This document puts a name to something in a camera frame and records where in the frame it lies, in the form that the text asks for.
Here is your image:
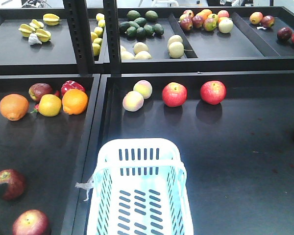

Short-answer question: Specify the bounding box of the bright orange right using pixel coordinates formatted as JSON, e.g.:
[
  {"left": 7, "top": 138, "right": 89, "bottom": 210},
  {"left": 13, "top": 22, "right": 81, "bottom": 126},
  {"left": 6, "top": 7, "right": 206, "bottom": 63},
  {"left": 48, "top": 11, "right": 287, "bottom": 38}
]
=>
[{"left": 62, "top": 89, "right": 88, "bottom": 115}]

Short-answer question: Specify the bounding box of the orange left front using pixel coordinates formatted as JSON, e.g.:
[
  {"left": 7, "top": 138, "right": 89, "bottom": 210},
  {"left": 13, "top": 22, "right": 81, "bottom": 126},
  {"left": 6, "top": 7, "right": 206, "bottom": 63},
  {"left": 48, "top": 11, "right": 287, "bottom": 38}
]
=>
[{"left": 0, "top": 94, "right": 29, "bottom": 121}]

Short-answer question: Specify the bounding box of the pale yellow pear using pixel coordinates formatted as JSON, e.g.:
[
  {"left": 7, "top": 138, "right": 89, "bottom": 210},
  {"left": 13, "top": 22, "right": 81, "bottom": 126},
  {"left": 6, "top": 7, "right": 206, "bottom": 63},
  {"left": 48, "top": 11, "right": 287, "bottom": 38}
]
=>
[{"left": 168, "top": 42, "right": 184, "bottom": 59}]

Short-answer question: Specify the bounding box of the light blue plastic basket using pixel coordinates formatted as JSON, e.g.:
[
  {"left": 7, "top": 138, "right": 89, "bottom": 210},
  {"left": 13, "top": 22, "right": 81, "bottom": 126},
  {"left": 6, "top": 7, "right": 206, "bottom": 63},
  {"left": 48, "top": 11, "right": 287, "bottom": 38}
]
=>
[{"left": 75, "top": 138, "right": 194, "bottom": 235}]

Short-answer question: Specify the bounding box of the yellow starfruit rear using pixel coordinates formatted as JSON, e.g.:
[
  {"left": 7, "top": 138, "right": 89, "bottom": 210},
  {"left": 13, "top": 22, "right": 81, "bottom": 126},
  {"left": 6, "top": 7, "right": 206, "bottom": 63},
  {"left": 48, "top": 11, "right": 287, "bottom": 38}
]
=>
[{"left": 43, "top": 13, "right": 61, "bottom": 26}]

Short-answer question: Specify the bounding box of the pale peach front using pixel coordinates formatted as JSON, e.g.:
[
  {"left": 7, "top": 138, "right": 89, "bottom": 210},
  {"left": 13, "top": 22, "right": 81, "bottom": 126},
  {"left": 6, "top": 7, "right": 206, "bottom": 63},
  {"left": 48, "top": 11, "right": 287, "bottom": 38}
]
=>
[{"left": 122, "top": 91, "right": 144, "bottom": 112}]

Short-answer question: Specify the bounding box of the red apple right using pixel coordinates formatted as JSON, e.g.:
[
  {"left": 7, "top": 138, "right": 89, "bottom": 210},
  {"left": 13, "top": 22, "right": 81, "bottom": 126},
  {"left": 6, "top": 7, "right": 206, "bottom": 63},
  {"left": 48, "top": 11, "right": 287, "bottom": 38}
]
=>
[{"left": 200, "top": 80, "right": 226, "bottom": 105}]

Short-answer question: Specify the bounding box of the yellow round fruit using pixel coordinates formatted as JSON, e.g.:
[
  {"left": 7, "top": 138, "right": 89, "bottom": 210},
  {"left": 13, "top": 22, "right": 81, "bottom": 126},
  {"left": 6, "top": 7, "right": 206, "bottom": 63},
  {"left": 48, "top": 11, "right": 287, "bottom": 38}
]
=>
[{"left": 38, "top": 94, "right": 62, "bottom": 117}]

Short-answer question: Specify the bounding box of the red bell pepper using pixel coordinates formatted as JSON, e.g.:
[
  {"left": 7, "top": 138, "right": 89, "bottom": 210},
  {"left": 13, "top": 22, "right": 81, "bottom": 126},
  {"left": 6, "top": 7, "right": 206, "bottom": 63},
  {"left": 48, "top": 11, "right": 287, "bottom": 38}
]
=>
[{"left": 60, "top": 80, "right": 86, "bottom": 96}]

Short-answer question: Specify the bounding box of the dark red apple near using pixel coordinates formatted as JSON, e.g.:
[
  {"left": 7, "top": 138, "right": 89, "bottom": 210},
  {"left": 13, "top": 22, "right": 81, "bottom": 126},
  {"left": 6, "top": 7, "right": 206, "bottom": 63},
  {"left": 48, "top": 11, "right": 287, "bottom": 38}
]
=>
[{"left": 0, "top": 169, "right": 26, "bottom": 201}]

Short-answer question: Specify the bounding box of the red apple lower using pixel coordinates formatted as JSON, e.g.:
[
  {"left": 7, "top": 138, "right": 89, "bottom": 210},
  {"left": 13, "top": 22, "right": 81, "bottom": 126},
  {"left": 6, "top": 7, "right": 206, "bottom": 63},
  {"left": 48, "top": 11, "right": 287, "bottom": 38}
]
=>
[{"left": 12, "top": 210, "right": 51, "bottom": 235}]

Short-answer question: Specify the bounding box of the pale peach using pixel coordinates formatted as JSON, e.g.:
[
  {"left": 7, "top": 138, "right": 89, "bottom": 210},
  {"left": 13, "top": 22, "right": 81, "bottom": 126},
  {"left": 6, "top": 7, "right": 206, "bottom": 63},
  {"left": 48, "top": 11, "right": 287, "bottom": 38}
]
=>
[
  {"left": 122, "top": 91, "right": 144, "bottom": 112},
  {"left": 133, "top": 80, "right": 152, "bottom": 99}
]

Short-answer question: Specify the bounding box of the dark red apple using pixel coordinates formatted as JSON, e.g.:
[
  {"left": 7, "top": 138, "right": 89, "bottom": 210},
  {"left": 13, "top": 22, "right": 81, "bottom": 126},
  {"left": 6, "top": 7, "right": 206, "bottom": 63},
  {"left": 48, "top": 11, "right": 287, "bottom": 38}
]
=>
[
  {"left": 0, "top": 169, "right": 26, "bottom": 201},
  {"left": 28, "top": 83, "right": 53, "bottom": 102}
]

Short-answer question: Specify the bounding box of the red apple centre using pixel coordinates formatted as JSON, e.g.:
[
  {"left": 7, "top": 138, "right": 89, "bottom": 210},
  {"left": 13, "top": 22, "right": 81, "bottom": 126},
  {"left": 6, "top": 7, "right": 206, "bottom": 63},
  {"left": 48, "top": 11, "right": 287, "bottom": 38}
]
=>
[{"left": 162, "top": 82, "right": 187, "bottom": 107}]

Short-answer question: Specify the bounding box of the red chili pepper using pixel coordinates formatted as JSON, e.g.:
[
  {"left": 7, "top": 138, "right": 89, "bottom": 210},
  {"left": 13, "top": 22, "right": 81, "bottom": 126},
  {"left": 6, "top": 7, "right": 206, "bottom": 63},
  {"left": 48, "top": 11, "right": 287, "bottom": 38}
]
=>
[{"left": 30, "top": 103, "right": 39, "bottom": 113}]

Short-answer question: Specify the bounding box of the pale peach rear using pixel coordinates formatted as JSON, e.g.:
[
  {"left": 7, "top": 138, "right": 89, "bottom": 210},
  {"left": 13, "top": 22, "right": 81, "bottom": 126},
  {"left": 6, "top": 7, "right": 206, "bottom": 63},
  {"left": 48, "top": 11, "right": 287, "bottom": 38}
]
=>
[{"left": 133, "top": 80, "right": 152, "bottom": 99}]

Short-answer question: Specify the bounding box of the dark red apple rear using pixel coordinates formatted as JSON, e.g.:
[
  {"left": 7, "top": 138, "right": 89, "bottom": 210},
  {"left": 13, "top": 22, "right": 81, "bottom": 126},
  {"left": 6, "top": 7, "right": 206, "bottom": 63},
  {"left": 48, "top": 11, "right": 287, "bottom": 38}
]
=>
[{"left": 28, "top": 83, "right": 53, "bottom": 102}]

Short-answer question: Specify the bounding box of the white garlic bulb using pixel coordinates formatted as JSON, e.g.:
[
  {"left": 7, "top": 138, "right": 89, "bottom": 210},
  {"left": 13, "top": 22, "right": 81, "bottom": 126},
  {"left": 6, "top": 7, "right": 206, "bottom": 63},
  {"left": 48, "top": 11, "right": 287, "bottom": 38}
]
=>
[{"left": 28, "top": 33, "right": 42, "bottom": 45}]

